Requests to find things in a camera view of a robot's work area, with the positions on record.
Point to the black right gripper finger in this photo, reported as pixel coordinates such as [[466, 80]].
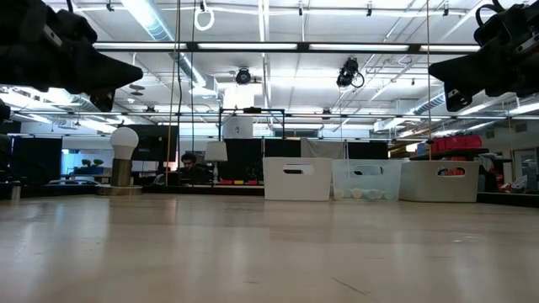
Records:
[[476, 69], [461, 97]]

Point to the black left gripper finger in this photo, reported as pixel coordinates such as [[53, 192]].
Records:
[[103, 100], [97, 69]]

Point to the red storage box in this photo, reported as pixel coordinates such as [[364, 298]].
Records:
[[457, 143]]

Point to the bulb lamp with brass base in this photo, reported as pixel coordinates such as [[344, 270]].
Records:
[[123, 143]]

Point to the black monitor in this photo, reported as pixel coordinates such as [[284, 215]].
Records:
[[151, 143]]

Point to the blue planter with plants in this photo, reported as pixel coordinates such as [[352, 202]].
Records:
[[92, 168]]

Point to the grey plastic bin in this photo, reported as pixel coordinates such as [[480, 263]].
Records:
[[421, 189]]

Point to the person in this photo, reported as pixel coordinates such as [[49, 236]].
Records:
[[191, 166]]

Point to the white shade table lamp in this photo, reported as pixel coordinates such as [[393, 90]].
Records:
[[215, 151]]

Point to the clear plastic bin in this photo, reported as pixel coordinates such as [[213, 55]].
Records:
[[366, 181]]

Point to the white box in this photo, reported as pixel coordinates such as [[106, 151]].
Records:
[[238, 127]]

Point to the row of coloured blocks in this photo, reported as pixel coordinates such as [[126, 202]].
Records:
[[242, 182]]

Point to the white plastic bin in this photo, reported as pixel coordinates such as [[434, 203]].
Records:
[[278, 185]]

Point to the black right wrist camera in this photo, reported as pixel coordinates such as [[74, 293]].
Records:
[[509, 25]]

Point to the black overhead camera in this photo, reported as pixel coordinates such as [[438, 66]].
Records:
[[347, 71]]

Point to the round black ceiling camera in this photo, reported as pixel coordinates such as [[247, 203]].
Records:
[[243, 76]]

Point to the black square rig frame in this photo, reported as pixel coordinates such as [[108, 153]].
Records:
[[252, 110]]

